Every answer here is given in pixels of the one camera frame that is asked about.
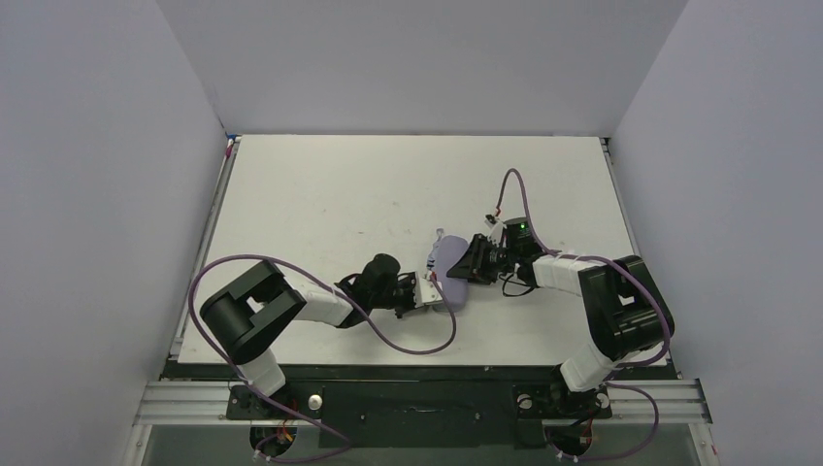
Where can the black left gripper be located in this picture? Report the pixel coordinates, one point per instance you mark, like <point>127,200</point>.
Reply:
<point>407,290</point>

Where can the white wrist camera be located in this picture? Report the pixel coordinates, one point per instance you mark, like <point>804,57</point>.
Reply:
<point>426,290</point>
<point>493,220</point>

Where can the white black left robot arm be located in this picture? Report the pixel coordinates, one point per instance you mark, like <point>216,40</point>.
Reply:
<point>248,314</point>

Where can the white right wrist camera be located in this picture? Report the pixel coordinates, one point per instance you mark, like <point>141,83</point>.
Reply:
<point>493,220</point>

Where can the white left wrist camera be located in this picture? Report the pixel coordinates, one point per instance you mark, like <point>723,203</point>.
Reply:
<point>426,290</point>

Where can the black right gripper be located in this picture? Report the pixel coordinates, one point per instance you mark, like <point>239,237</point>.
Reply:
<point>479,259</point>

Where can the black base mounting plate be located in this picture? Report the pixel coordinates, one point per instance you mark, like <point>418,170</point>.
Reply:
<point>574,433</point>

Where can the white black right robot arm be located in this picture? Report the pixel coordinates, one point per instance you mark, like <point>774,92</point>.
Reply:
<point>624,310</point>

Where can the aluminium front mounting rail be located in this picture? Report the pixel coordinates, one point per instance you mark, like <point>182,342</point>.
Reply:
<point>217,403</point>

